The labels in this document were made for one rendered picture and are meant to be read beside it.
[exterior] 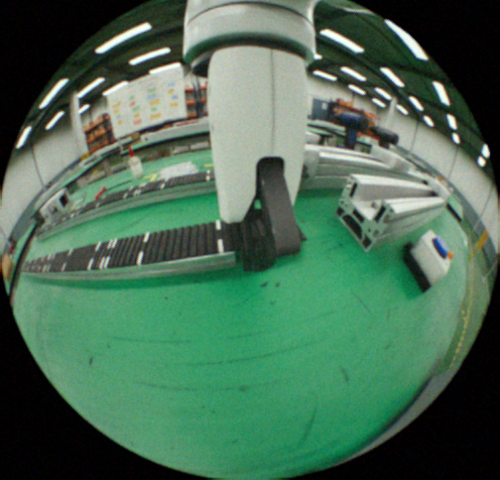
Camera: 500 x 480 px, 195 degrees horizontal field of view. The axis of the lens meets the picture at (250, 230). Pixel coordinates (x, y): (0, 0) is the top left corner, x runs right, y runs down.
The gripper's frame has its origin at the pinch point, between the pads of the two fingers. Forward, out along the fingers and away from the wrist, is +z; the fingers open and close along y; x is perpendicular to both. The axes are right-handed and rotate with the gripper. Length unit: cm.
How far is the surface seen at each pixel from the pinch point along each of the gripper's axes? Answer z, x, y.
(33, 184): -100, -1087, -480
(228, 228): 0.6, -2.3, -1.3
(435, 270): -0.5, 25.9, 15.0
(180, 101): -44, -60, -279
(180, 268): 2.8, -9.0, 1.9
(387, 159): -6, 50, -17
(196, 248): 0.6, -6.2, 1.0
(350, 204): 0.0, 17.9, -2.3
